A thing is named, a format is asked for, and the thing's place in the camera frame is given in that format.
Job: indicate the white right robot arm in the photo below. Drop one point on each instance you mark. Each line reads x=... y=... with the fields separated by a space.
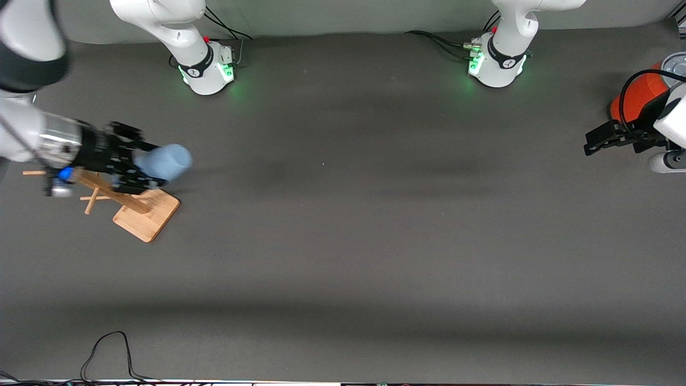
x=177 y=27

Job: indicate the aluminium frame rail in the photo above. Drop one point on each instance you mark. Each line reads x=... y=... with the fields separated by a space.
x=679 y=20

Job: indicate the orange drink can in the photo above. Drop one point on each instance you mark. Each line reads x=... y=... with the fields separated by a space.
x=640 y=91

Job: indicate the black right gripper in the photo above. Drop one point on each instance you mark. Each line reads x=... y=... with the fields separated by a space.
x=95 y=151

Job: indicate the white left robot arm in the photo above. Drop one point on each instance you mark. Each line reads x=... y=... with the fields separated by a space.
x=514 y=32

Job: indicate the wooden cup rack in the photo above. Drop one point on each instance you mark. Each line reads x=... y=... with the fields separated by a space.
x=147 y=214

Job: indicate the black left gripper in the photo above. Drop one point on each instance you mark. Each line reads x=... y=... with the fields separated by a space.
x=636 y=132

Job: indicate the light blue plastic cup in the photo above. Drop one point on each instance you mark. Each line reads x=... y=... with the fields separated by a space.
x=169 y=161

